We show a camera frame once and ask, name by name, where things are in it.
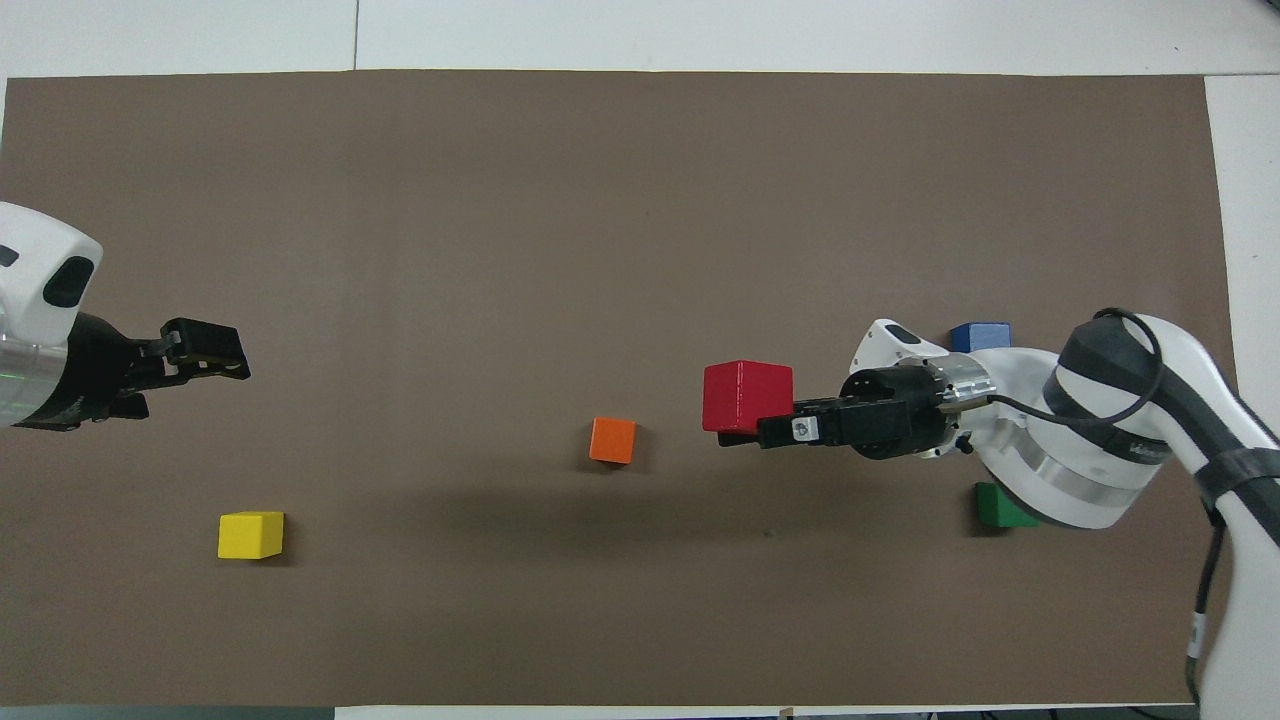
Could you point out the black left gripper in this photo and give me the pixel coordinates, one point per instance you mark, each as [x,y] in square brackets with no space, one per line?
[85,375]

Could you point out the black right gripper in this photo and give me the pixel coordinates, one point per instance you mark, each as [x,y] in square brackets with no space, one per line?
[890,412]

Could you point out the red wooden block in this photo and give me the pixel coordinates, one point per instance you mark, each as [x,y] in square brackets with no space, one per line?
[745,395]

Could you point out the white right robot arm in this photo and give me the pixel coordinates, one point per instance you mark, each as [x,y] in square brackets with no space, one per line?
[1100,440]

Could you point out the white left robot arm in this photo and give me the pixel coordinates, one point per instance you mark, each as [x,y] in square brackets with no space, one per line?
[35,290]

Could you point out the orange wooden block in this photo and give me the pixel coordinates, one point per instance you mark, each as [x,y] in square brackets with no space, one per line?
[612,440]

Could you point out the yellow wooden block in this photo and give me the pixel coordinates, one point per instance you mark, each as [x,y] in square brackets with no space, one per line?
[250,535]

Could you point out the blue wooden block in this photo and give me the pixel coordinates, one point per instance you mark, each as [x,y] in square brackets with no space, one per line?
[980,336]

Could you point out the green wooden block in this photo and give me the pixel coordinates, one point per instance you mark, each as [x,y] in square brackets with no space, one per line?
[995,508]

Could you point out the brown table mat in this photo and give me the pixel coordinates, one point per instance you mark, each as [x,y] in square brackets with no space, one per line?
[600,200]

